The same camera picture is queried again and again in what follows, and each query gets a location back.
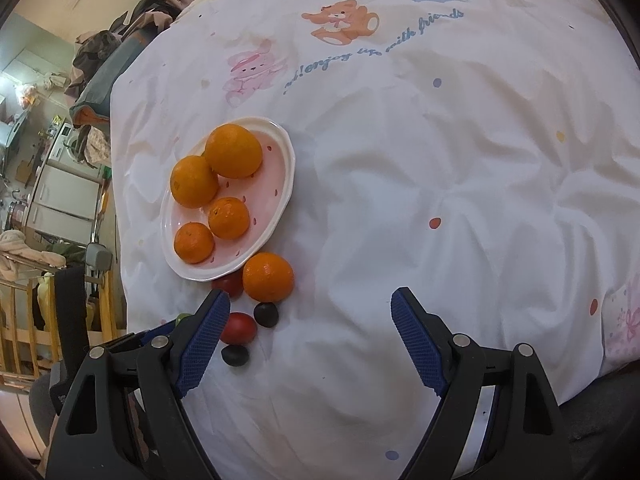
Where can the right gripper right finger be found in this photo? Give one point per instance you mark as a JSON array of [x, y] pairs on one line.
[[525, 436]]

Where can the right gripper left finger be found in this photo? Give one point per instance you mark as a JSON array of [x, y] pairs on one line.
[[102, 439]]

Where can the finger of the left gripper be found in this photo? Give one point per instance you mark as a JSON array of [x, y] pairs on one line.
[[162, 330]]

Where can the green small fruit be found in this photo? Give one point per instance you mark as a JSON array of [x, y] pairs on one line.
[[181, 317]]

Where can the red cherry tomato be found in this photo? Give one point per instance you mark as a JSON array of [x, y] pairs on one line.
[[231, 283], [241, 329]]

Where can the small orange tangerine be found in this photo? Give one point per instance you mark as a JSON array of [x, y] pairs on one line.
[[194, 243]]

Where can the bumpy orange mandarin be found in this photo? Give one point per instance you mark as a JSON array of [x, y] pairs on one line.
[[228, 218]]

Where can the large smooth orange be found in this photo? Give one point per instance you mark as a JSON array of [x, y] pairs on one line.
[[193, 184]]

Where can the large oval orange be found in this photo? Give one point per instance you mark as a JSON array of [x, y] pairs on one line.
[[233, 152]]

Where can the wooden drying rack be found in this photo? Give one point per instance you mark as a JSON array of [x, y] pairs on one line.
[[30, 338]]

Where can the dark plum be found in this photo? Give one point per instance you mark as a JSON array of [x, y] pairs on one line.
[[266, 314], [235, 355]]

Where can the white cabinet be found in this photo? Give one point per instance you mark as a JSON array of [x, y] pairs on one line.
[[63, 205]]

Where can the white washing machine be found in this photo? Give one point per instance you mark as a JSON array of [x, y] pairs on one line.
[[65, 148]]

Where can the grey orange cushion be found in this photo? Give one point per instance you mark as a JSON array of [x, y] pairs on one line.
[[93, 106]]

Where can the white cartoon print bedsheet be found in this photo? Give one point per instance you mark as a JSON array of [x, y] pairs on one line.
[[483, 153]]

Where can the pile of clothes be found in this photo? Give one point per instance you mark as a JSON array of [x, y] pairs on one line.
[[92, 49]]

